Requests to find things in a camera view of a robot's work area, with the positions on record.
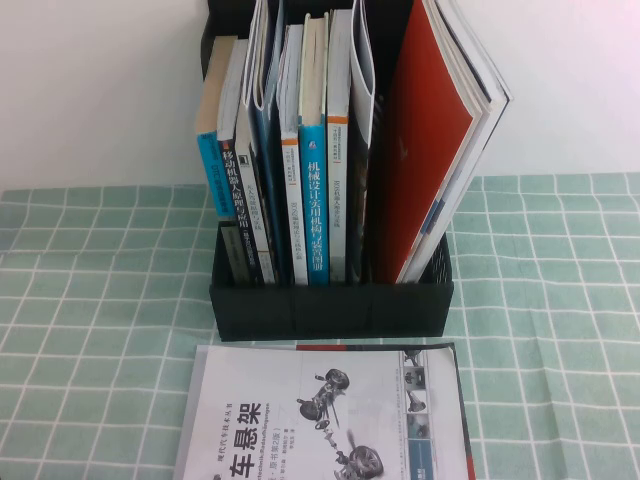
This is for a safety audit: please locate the cyan spine book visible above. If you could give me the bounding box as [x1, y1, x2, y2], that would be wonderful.
[193, 35, 239, 220]

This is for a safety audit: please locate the dark grey spine book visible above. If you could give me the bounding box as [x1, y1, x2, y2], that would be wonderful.
[218, 222, 252, 287]

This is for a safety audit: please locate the blue cover magazine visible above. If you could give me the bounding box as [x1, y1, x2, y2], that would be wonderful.
[247, 0, 292, 286]

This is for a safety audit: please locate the blue spine mechanical design book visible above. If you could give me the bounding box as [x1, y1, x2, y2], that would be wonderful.
[298, 12, 331, 287]

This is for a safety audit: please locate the black mesh book holder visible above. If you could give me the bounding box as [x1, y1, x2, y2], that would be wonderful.
[199, 0, 456, 344]

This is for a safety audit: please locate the red cover magazine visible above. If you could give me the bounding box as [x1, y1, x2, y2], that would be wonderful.
[372, 0, 475, 285]

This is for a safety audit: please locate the black spine robot book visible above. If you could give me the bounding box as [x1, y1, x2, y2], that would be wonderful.
[215, 38, 269, 286]

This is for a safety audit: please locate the white car suspension book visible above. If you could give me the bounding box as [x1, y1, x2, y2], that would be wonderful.
[172, 342, 479, 480]

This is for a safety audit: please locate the green checked tablecloth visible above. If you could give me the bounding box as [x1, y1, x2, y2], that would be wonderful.
[0, 172, 640, 480]

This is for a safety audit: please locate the grey spine thin book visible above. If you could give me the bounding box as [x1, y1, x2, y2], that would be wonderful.
[233, 97, 279, 285]

